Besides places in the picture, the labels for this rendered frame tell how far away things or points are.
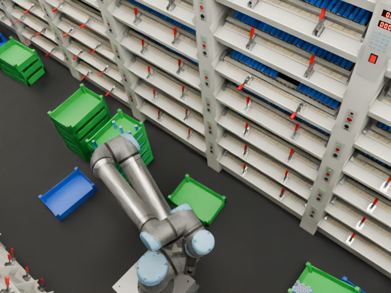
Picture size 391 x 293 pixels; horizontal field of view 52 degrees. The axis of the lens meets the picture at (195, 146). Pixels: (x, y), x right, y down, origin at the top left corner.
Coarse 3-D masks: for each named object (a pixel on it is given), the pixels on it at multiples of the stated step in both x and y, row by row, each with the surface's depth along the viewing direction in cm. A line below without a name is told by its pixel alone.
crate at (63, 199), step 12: (72, 180) 269; (84, 180) 268; (48, 192) 260; (60, 192) 264; (72, 192) 264; (84, 192) 263; (48, 204) 260; (60, 204) 260; (72, 204) 259; (60, 216) 250
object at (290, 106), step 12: (228, 48) 188; (216, 60) 185; (216, 72) 190; (228, 72) 185; (240, 84) 183; (252, 84) 179; (264, 84) 177; (288, 84) 174; (264, 96) 176; (276, 96) 174; (288, 108) 171; (312, 108) 168; (336, 108) 165; (312, 120) 166; (324, 120) 165
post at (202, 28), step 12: (216, 12) 165; (204, 24) 170; (216, 48) 180; (204, 60) 188; (216, 84) 198; (204, 96) 210; (204, 108) 219; (216, 108) 212; (204, 120) 228; (216, 132) 228; (216, 144) 239; (216, 156) 250; (216, 168) 262
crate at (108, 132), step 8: (120, 112) 250; (112, 120) 250; (120, 120) 254; (128, 120) 254; (136, 120) 246; (104, 128) 247; (112, 128) 251; (128, 128) 250; (144, 128) 247; (96, 136) 244; (104, 136) 248; (112, 136) 247; (136, 136) 243; (88, 144) 239
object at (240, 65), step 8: (232, 64) 184; (240, 64) 181; (240, 72) 182; (248, 72) 180; (256, 72) 178; (264, 80) 176; (272, 80) 174; (280, 88) 173; (288, 88) 171; (288, 96) 171; (296, 96) 169; (304, 96) 168; (312, 104) 166; (320, 104) 165; (328, 112) 163; (336, 112) 162
